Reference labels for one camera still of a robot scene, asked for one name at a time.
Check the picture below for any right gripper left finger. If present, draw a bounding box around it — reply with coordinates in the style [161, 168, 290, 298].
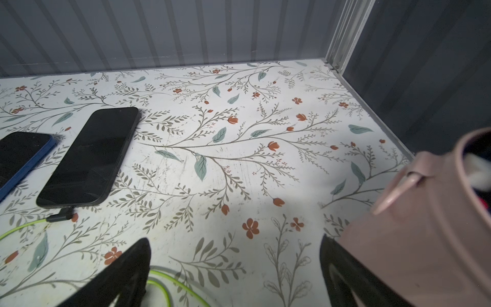
[60, 238, 152, 307]

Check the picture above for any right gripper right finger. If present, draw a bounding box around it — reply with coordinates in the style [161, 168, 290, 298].
[320, 235, 411, 306]

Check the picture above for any green wired earphones tangle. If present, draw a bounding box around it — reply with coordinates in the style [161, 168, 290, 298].
[0, 217, 212, 307]

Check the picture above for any black earphone plug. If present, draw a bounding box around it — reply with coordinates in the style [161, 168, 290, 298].
[46, 207, 74, 223]

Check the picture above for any black smartphone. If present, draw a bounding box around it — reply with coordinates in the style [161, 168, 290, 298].
[36, 107, 141, 209]

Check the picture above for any blue case smartphone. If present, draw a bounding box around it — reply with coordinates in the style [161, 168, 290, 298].
[1, 132, 57, 200]

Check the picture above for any pink pen cup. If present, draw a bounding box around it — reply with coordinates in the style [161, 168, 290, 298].
[340, 128, 490, 306]

